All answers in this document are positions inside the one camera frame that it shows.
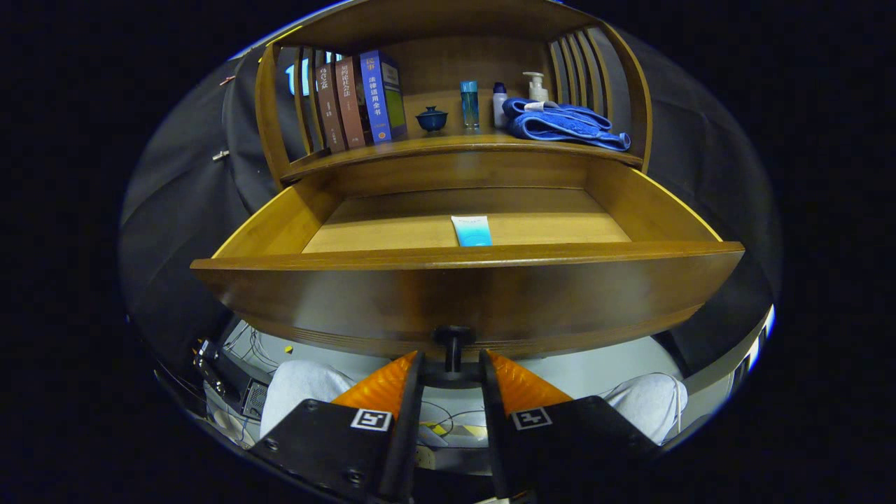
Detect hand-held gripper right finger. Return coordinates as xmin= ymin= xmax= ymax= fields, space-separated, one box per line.
xmin=479 ymin=349 xmax=662 ymax=501

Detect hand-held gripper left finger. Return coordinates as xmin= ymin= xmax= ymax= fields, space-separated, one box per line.
xmin=248 ymin=350 xmax=426 ymax=504

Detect wooden drawer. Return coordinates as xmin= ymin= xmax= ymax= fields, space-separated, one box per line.
xmin=190 ymin=150 xmax=745 ymax=389

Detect blue cosmetic tube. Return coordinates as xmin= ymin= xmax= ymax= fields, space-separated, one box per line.
xmin=451 ymin=215 xmax=493 ymax=247

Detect wooden countertop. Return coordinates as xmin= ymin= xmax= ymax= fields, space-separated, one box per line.
xmin=280 ymin=87 xmax=643 ymax=183

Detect wooden cabinet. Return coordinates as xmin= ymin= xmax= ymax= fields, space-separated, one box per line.
xmin=254 ymin=0 xmax=653 ymax=188

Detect person's left leg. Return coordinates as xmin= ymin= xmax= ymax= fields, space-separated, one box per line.
xmin=259 ymin=360 xmax=372 ymax=438

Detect person's leg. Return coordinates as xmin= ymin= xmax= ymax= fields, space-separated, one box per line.
xmin=602 ymin=372 xmax=689 ymax=445
xmin=259 ymin=360 xmax=372 ymax=438

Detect black equipment box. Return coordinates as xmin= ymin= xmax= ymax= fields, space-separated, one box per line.
xmin=240 ymin=378 xmax=271 ymax=421

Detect person's right leg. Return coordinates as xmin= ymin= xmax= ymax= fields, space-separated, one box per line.
xmin=602 ymin=372 xmax=689 ymax=445

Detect blue folded towel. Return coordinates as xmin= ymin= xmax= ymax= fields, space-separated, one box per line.
xmin=502 ymin=97 xmax=631 ymax=152

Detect teal glass bottle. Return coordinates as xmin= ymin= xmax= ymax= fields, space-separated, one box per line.
xmin=460 ymin=80 xmax=480 ymax=130

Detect dark brown book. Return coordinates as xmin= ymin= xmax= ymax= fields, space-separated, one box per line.
xmin=316 ymin=64 xmax=347 ymax=153

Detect blue book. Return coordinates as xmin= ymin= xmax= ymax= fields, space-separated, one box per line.
xmin=360 ymin=50 xmax=408 ymax=146

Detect reddish brown book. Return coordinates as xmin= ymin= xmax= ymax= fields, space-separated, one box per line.
xmin=335 ymin=56 xmax=368 ymax=149

